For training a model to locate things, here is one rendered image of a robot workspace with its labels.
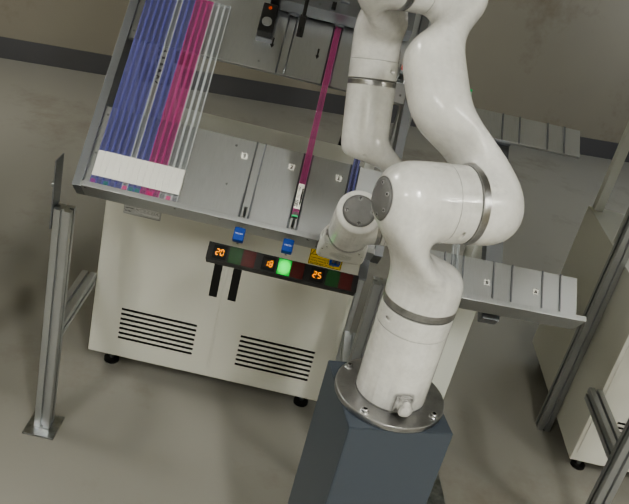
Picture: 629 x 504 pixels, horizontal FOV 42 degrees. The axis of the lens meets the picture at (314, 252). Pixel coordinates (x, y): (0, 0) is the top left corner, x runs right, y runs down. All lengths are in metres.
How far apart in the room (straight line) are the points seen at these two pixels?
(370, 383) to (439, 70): 0.51
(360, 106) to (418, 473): 0.65
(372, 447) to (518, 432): 1.40
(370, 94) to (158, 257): 0.95
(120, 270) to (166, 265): 0.13
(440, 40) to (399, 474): 0.70
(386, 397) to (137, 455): 1.02
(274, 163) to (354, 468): 0.78
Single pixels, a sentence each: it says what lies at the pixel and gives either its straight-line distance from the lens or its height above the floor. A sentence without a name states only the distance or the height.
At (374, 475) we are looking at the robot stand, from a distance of 1.40.
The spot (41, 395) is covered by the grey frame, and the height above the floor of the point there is 0.11.
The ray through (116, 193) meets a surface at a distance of 1.83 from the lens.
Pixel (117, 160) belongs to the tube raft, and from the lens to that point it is 1.87.
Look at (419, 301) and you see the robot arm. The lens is 1.25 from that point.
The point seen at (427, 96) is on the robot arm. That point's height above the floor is 1.19.
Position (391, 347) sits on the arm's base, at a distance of 1.30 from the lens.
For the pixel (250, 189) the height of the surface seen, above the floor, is 0.78.
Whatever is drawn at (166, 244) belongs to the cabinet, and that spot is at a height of 0.46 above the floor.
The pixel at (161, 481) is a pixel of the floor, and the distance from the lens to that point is 2.17.
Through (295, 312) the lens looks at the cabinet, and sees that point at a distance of 2.26.
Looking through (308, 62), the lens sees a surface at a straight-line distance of 1.98.
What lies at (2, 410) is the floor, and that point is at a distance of 2.34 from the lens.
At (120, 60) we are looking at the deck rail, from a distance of 1.97.
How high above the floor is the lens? 1.50
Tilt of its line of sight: 26 degrees down
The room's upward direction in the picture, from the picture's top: 14 degrees clockwise
